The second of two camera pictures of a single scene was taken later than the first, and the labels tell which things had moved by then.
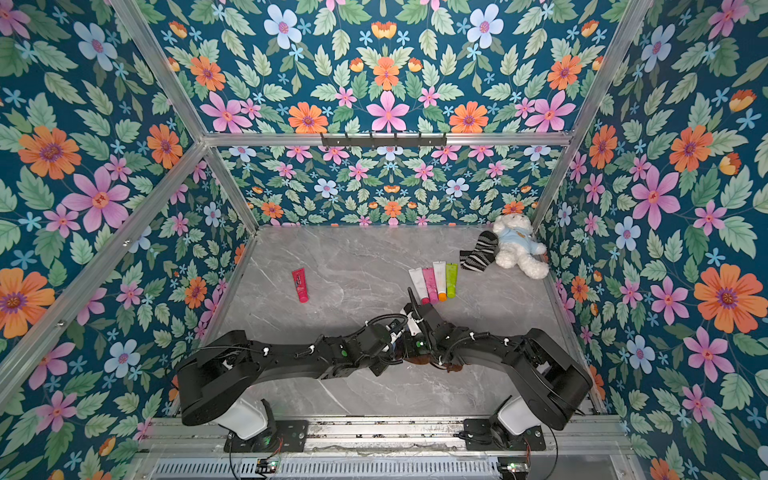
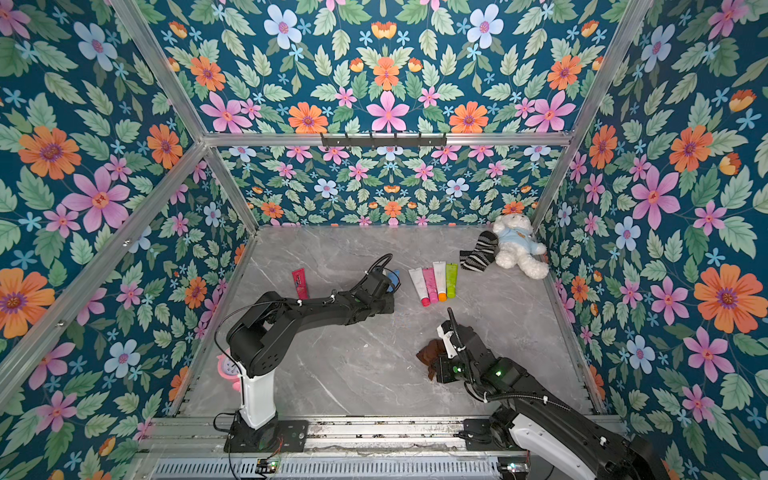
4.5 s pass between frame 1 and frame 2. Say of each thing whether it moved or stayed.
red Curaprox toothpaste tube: stayed
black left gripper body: moved
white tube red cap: stayed
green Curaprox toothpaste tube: stayed
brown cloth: moved
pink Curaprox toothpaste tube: stayed
